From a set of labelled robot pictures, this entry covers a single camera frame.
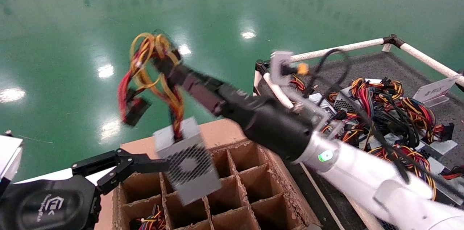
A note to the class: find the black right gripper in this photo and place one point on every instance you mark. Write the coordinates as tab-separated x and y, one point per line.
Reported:
268	124

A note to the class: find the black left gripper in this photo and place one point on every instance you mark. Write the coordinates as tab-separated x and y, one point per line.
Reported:
47	204

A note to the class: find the grey power supply unit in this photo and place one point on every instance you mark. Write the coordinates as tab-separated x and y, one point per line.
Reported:
188	164

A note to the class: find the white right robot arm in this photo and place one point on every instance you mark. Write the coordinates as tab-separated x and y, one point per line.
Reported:
355	175

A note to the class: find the brown cardboard box with dividers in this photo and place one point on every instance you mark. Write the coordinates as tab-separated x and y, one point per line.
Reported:
224	130

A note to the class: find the silver power supply printed label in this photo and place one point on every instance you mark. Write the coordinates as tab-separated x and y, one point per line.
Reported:
320	100

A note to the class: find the silver power supply perforated side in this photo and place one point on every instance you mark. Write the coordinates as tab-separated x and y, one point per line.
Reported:
346	103

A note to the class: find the pale grey power supply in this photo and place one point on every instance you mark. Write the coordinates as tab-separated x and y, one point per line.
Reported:
393	138

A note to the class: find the clear acrylic sign holder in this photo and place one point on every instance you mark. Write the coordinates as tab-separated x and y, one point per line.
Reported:
435	90

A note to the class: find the small silver power supply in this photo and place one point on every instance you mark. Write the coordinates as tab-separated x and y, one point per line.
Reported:
440	146

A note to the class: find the silver power supply flat lid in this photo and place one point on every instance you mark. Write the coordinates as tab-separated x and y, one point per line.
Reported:
451	186

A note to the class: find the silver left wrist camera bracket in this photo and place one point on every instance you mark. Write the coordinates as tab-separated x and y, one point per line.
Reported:
9	153

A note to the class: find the white pipe cart frame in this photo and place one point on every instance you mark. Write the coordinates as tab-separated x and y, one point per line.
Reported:
362	45

